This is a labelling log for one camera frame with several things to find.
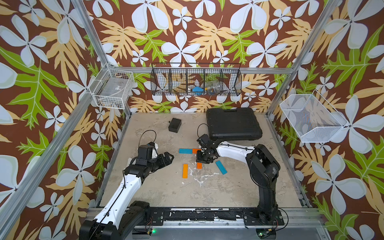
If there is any teal block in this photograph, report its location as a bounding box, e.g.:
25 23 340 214
216 161 228 175
179 149 194 154

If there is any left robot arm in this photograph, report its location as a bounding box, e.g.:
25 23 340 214
79 151 174 240

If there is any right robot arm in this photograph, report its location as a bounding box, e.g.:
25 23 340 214
197 134 284 227

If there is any light orange block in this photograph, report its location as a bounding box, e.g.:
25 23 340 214
182 164 189 179

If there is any small black box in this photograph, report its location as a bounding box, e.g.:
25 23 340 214
168 118 182 133

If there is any large black tool case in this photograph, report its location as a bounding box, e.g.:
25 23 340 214
206 108 263 141

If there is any blue object in basket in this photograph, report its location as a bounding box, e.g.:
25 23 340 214
193 87 204 95

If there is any white mesh basket right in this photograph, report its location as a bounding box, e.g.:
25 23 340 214
280 90 348 143

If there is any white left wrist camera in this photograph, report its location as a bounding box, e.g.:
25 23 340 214
138 142 158 160

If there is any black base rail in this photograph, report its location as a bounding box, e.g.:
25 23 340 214
142 207 285 228

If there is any black wire basket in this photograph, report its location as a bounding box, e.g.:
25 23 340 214
149 62 243 97

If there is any white wire basket left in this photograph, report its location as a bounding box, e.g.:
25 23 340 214
90 65 135 110

